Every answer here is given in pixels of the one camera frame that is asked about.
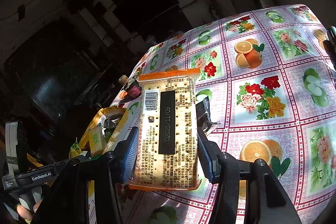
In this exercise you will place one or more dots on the black foil packet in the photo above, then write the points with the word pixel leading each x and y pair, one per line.
pixel 111 123
pixel 207 113

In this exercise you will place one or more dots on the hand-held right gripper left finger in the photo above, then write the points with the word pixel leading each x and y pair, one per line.
pixel 131 158

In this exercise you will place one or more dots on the person's left hand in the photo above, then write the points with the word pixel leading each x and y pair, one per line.
pixel 25 212

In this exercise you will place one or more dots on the dark furniture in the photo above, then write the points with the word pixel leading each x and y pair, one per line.
pixel 52 92

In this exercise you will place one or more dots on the green yellow cracker packet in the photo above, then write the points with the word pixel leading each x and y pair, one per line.
pixel 95 141

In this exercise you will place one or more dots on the clear green cake packet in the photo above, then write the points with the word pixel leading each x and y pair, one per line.
pixel 75 151

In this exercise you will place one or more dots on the dark jar with cork lid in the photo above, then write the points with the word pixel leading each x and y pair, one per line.
pixel 134 90

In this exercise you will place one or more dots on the orange cracker packet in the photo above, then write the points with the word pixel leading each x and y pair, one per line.
pixel 168 119

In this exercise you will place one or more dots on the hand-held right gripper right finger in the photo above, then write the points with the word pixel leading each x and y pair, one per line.
pixel 207 158

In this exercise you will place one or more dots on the fruit and flower tablecloth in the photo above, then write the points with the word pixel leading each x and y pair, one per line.
pixel 262 64

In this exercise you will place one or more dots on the white box with yellow tape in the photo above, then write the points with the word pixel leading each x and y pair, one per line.
pixel 118 129

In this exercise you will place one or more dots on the black flashlight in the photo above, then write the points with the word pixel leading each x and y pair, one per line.
pixel 331 40

